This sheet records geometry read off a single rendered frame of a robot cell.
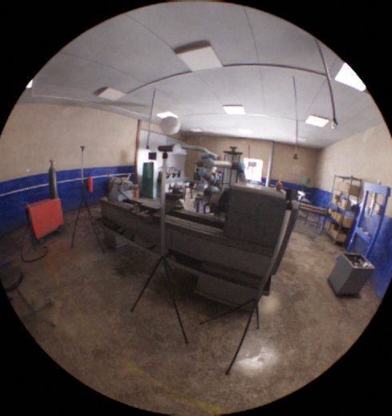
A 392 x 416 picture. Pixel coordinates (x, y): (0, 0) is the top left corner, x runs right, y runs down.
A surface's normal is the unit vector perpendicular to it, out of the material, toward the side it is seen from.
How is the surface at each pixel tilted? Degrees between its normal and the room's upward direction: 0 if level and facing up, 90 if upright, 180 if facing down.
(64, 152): 90
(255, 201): 90
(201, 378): 0
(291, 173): 90
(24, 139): 90
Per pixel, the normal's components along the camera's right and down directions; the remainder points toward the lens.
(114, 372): 0.08, -0.95
